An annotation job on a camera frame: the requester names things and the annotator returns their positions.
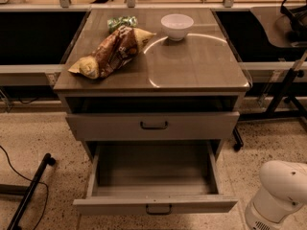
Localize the grey drawer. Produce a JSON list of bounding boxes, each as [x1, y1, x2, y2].
[[74, 141, 238, 216], [66, 112, 239, 141]]

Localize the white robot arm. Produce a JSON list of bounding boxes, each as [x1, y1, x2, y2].
[[245, 160, 307, 230]]

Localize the grey top drawer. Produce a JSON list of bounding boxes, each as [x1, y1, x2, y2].
[[66, 112, 239, 141]]

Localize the brown yellow chip bag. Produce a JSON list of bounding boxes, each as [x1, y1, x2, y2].
[[68, 26, 154, 80]]

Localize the white ceramic bowl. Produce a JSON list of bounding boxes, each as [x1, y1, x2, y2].
[[161, 13, 194, 41]]

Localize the black cabinet caster wheel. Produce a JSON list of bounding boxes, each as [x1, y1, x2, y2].
[[233, 127, 244, 151]]

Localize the green snack bag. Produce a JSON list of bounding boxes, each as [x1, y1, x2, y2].
[[107, 16, 138, 34]]

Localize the black tripod stand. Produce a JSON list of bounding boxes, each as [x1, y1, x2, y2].
[[240, 50, 307, 121]]

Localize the black metal stand leg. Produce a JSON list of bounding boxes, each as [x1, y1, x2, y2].
[[0, 153, 56, 230]]

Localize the black headphones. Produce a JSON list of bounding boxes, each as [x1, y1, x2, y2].
[[280, 0, 307, 41]]

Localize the black floor cable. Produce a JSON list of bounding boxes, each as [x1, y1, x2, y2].
[[0, 145, 50, 230]]

